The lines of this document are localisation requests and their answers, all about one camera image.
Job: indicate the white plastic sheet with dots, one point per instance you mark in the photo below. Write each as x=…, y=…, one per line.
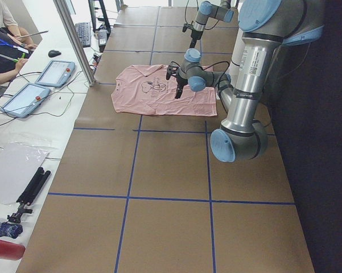
x=18, y=164

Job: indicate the blue folded umbrella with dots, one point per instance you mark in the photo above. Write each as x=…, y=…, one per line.
x=10, y=230

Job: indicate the black tripod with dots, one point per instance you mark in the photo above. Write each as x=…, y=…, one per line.
x=29, y=195

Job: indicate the person in beige shirt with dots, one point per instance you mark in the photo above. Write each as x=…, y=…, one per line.
x=8, y=23

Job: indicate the far teach pendant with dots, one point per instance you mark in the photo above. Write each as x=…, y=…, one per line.
x=56, y=73

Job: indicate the person in black shirt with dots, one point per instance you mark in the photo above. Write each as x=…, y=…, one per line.
x=13, y=56

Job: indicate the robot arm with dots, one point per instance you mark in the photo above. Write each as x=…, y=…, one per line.
x=223, y=12
x=265, y=26

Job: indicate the near teach pendant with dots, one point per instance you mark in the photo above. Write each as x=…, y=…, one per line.
x=25, y=101

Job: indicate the teach pendant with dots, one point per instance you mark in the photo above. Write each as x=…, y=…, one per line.
x=25, y=101
x=56, y=73

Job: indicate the pink Snoopy t-shirt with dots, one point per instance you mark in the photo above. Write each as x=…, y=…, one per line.
x=143, y=89

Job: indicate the aluminium frame post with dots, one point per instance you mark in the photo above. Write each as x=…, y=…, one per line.
x=69, y=26

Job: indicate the black computer mouse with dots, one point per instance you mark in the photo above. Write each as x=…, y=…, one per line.
x=53, y=53

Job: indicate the black keyboard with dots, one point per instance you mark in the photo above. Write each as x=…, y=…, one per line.
x=83, y=32

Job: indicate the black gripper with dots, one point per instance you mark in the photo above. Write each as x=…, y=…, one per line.
x=180, y=83
x=194, y=34

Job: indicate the red bottle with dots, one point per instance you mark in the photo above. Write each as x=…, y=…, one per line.
x=11, y=251

